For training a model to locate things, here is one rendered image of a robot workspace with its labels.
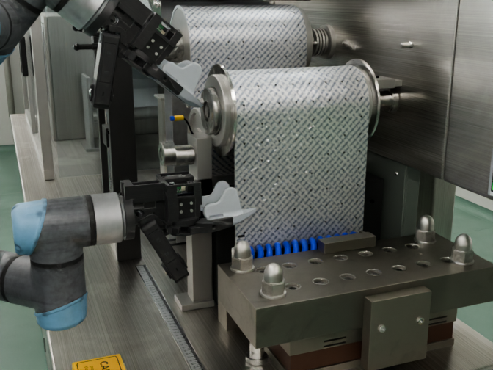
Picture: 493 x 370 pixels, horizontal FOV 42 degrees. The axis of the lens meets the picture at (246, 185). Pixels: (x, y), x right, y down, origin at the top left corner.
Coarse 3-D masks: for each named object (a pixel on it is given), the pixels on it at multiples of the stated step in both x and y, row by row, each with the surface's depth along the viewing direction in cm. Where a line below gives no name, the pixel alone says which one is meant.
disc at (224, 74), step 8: (216, 64) 102; (216, 72) 102; (224, 72) 98; (224, 80) 99; (232, 88) 97; (232, 96) 96; (232, 104) 97; (232, 112) 97; (232, 120) 98; (232, 128) 98; (232, 136) 98; (232, 144) 99; (216, 152) 106; (224, 152) 102
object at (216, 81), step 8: (208, 80) 104; (216, 80) 100; (216, 88) 100; (224, 88) 98; (368, 88) 106; (224, 96) 98; (224, 104) 98; (224, 112) 98; (224, 120) 98; (224, 128) 99; (216, 136) 103; (224, 136) 100; (216, 144) 103; (224, 144) 102
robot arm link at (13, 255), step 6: (0, 252) 98; (6, 252) 99; (0, 258) 97; (6, 258) 97; (12, 258) 96; (0, 264) 96; (6, 264) 96; (0, 270) 95; (6, 270) 95; (0, 276) 95; (0, 282) 95; (0, 288) 95; (0, 294) 96; (6, 300) 96
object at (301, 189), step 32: (256, 160) 101; (288, 160) 103; (320, 160) 105; (352, 160) 107; (256, 192) 102; (288, 192) 105; (320, 192) 107; (352, 192) 109; (256, 224) 104; (288, 224) 106; (320, 224) 108; (352, 224) 111
